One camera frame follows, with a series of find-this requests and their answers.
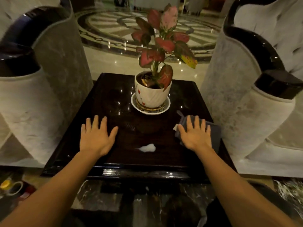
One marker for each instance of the dark wooden side table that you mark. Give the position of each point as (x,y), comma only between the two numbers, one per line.
(132,130)

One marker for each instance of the white pot saucer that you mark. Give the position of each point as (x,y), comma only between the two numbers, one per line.
(150,108)

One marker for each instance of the white background chair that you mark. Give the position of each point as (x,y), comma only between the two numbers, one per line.
(196,5)

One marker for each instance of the person's right forearm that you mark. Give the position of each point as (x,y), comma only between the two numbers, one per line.
(236,189)

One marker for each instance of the person's left middle finger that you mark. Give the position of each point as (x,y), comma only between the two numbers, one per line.
(95,122)

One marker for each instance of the white foam blob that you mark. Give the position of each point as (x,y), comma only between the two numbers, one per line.
(147,148)

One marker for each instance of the person's left hand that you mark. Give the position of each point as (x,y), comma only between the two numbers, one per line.
(94,141)

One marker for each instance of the person's right little finger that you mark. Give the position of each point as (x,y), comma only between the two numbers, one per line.
(208,131)

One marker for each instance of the grey velvet armchair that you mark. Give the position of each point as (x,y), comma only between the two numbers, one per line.
(258,92)
(37,87)

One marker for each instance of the red leafed plant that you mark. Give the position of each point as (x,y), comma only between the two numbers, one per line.
(163,42)

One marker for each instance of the person's right hand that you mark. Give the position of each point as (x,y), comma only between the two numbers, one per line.
(195,138)

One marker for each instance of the person's left forearm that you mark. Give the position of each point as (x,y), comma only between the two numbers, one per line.
(49,193)

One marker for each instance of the white ceramic flower pot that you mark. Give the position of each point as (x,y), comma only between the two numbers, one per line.
(151,93)

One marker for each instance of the person's left little finger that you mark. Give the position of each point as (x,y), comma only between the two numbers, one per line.
(83,130)

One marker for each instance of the yellow capped bottle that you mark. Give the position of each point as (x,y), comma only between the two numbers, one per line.
(7,186)

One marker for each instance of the person's left thumb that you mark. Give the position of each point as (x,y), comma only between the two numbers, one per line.
(113,134)

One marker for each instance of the person's right middle finger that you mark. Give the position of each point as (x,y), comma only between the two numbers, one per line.
(197,122)

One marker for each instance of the grey cleaning cloth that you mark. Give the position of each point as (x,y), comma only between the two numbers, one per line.
(214,133)

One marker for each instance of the person's right thumb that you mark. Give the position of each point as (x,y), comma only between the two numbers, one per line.
(182,131)

